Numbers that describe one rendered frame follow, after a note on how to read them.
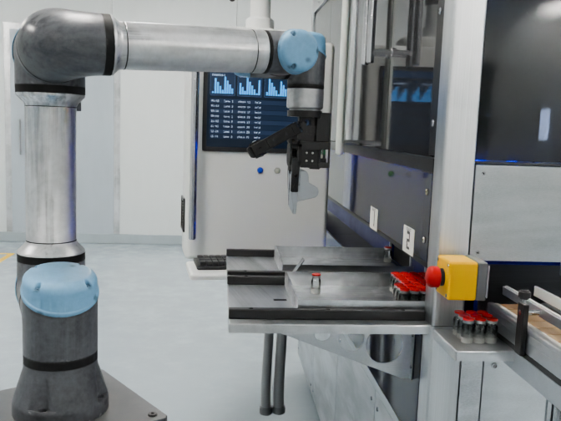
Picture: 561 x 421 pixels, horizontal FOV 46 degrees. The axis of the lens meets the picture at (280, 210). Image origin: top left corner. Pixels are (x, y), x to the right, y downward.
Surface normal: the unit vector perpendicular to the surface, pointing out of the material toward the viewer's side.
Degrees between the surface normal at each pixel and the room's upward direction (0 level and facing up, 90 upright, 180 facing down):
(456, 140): 90
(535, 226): 90
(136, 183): 90
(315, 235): 90
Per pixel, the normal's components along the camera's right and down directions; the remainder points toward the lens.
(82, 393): 0.69, -0.19
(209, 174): 0.22, 0.13
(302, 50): 0.42, 0.14
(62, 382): 0.34, -0.17
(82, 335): 0.77, 0.11
